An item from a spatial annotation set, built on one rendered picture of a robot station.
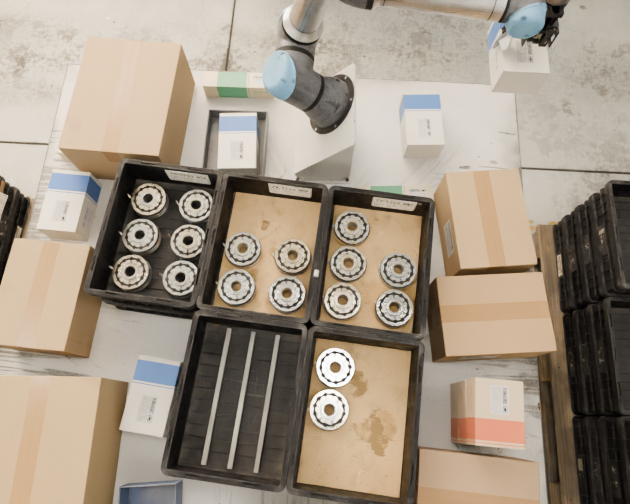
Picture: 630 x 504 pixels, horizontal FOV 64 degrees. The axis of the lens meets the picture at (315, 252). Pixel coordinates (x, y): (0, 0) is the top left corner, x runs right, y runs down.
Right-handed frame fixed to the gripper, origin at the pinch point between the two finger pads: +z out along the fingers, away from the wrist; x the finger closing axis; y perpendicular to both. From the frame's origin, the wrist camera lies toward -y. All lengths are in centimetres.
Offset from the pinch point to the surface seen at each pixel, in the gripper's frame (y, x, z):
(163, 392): 93, -91, 32
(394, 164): 15, -27, 41
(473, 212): 38.2, -6.5, 24.5
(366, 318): 70, -37, 27
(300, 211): 39, -57, 28
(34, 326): 78, -127, 25
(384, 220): 41, -32, 28
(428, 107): -1.3, -17.3, 31.8
